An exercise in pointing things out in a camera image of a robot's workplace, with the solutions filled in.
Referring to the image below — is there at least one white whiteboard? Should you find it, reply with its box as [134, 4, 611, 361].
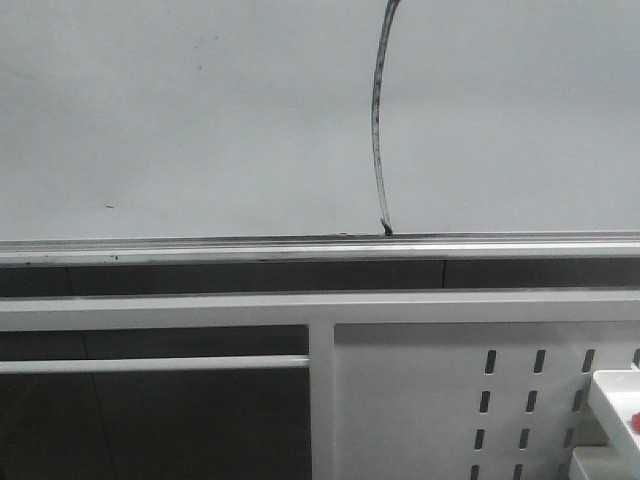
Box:
[1, 1, 639, 241]

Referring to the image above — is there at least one white perforated metal panel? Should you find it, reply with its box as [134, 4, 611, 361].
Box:
[334, 321, 639, 479]

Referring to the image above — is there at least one white plastic bin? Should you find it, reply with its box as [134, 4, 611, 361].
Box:
[568, 446, 634, 480]
[588, 370, 639, 479]

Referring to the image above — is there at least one small red object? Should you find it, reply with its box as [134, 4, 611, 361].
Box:
[630, 413, 640, 434]

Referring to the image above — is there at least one lower white plastic bin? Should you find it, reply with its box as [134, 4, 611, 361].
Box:
[568, 446, 634, 480]

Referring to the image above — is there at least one white metal frame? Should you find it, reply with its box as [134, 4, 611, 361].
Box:
[1, 291, 639, 479]

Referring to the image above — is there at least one aluminium whiteboard tray rail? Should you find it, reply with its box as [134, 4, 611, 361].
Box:
[1, 232, 639, 267]

